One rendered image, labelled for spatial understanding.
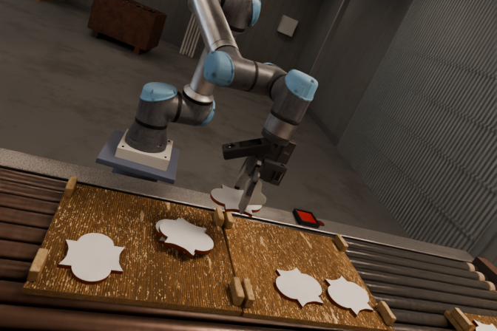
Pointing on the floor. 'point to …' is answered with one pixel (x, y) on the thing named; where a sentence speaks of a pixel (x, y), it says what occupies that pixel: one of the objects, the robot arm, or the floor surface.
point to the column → (131, 168)
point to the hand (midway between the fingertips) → (236, 199)
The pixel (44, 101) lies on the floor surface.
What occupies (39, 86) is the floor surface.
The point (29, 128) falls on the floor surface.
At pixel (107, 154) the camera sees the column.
